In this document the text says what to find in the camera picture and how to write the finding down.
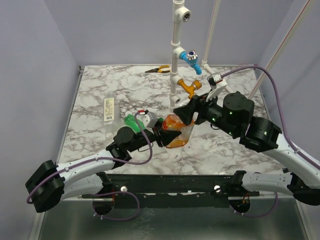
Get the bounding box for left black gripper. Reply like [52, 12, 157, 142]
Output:
[127, 119, 181, 153]

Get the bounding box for orange label tea bottle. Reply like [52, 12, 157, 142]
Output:
[161, 113, 195, 150]

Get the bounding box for green plastic bottle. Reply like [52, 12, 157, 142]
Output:
[123, 114, 145, 133]

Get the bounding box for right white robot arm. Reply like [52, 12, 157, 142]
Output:
[173, 91, 320, 206]

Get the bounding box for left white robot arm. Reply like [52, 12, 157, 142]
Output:
[25, 126, 181, 213]

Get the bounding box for clear square water bottle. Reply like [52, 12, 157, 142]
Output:
[103, 92, 120, 126]

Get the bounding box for brass yellow faucet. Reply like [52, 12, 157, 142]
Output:
[177, 78, 202, 99]

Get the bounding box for blue plastic faucet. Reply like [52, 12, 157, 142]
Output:
[179, 50, 202, 76]

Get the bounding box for yellow handled pliers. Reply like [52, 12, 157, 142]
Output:
[145, 65, 171, 74]

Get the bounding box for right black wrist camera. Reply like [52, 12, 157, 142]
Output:
[205, 73, 255, 125]

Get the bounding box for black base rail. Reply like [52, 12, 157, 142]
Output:
[49, 172, 273, 210]

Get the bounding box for white PVC pipe frame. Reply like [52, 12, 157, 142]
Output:
[169, 0, 315, 112]

